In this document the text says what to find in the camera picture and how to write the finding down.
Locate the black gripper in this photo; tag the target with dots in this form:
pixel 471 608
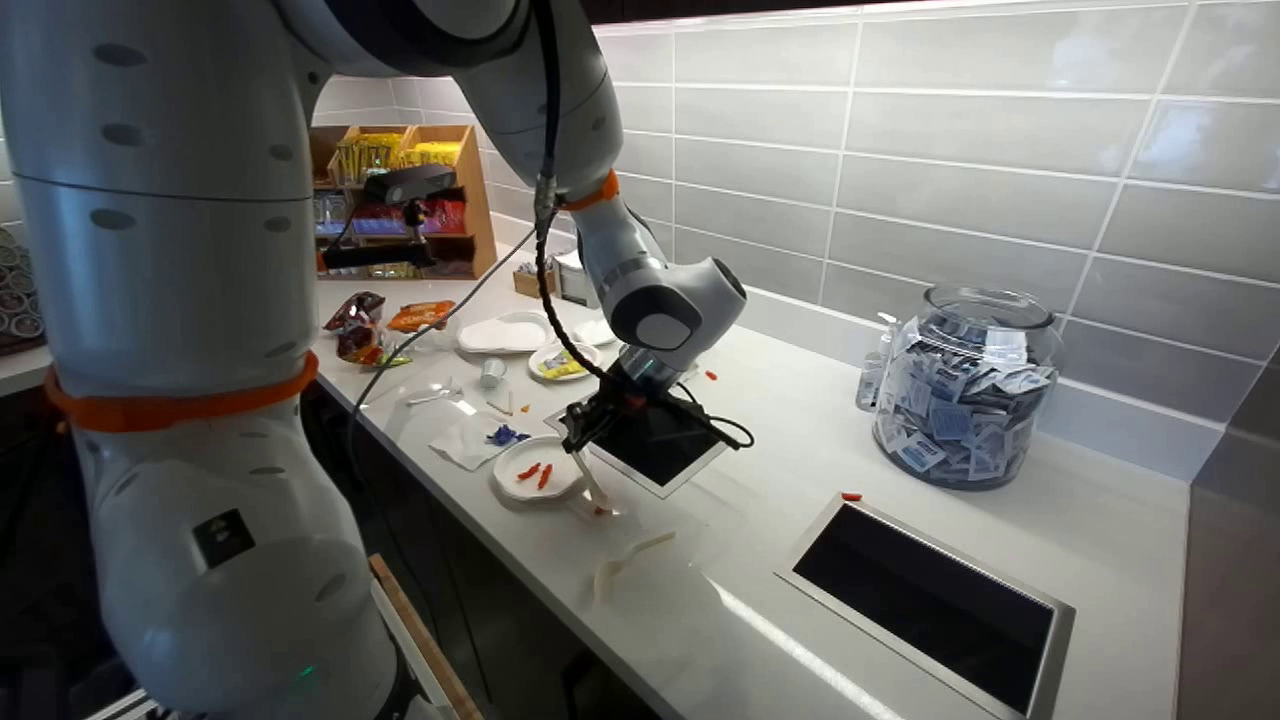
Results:
pixel 620 399

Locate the cream plastic spoon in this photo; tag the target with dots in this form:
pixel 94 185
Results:
pixel 597 485

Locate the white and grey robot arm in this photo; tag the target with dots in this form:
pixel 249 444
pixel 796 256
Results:
pixel 172 266

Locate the orange corn snack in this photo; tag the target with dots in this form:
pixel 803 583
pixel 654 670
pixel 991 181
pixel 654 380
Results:
pixel 531 468
pixel 708 374
pixel 848 499
pixel 544 479

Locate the steel framed counter hole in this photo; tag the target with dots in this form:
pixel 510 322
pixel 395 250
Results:
pixel 803 564
pixel 666 479

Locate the plate with yellow food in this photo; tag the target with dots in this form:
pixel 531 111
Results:
pixel 556 367

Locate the white paper plate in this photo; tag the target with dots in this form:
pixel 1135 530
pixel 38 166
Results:
pixel 514 481

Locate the clear plastic cup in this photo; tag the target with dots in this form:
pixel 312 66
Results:
pixel 495 374

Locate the white plastic lid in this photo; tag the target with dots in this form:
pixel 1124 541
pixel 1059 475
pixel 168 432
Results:
pixel 500 337

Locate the clear plastic bag with blue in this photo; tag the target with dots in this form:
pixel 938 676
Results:
pixel 452 424

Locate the orange snack bag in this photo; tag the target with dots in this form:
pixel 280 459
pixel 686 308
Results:
pixel 422 319

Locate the dark snack bag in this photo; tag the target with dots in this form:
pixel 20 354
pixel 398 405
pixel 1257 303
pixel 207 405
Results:
pixel 357 325

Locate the wooden condiment organizer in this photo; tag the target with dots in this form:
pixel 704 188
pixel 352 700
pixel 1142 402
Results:
pixel 477 202

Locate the small clear sanitizer bottle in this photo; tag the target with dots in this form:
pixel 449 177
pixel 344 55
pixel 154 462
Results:
pixel 877 374

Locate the glass jar with blue packets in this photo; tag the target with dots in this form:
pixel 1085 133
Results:
pixel 960 402

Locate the dark woven basket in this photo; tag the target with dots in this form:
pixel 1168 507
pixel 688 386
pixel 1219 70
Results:
pixel 18 293

